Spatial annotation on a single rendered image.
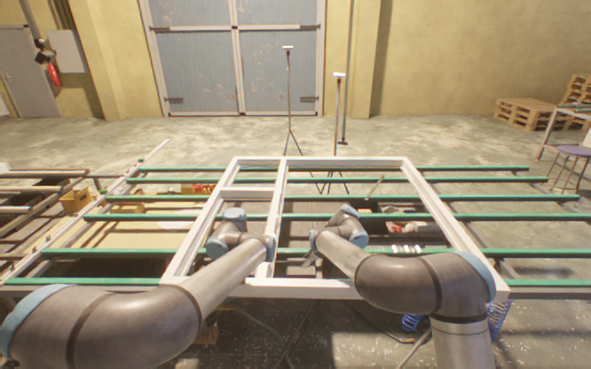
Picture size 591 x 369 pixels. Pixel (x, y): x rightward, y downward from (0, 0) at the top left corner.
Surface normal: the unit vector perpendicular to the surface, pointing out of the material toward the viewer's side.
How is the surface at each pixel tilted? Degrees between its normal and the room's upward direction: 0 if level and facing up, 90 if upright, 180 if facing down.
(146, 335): 56
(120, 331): 39
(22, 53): 90
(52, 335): 46
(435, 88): 90
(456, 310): 63
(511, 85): 90
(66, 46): 90
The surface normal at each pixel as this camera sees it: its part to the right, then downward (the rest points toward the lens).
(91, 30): -0.01, 0.46
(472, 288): 0.16, -0.12
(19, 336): -0.18, -0.11
